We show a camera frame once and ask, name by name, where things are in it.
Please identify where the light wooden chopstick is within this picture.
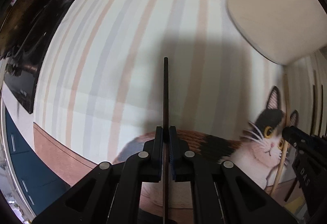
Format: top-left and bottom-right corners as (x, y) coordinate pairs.
(270, 73), (292, 196)

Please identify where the striped cat placemat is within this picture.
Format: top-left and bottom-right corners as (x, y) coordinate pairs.
(33, 0), (326, 212)

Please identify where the blue cabinet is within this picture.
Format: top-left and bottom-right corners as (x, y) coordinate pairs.
(5, 111), (70, 215)

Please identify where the black stovetop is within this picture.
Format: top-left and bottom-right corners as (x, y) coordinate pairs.
(1, 0), (74, 114)

